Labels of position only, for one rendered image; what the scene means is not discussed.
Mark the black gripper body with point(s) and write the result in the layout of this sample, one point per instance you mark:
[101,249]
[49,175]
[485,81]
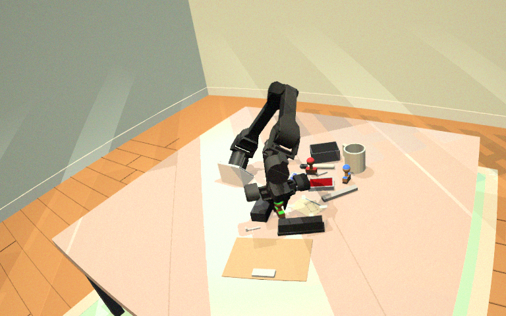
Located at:
[252,191]

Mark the red-handled rubber stamp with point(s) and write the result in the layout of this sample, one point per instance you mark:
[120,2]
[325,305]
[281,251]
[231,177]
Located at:
[311,170]

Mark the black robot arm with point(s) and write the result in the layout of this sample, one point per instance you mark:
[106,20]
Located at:
[285,132]

